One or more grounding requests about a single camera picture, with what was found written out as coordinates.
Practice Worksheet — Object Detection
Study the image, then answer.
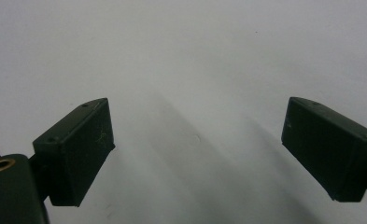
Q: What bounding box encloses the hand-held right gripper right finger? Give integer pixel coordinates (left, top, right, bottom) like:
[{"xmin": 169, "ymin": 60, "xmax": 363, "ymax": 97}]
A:
[{"xmin": 280, "ymin": 96, "xmax": 367, "ymax": 203}]

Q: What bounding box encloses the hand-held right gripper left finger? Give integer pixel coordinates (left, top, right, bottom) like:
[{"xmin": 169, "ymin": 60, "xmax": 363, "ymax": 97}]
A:
[{"xmin": 32, "ymin": 97, "xmax": 116, "ymax": 208}]

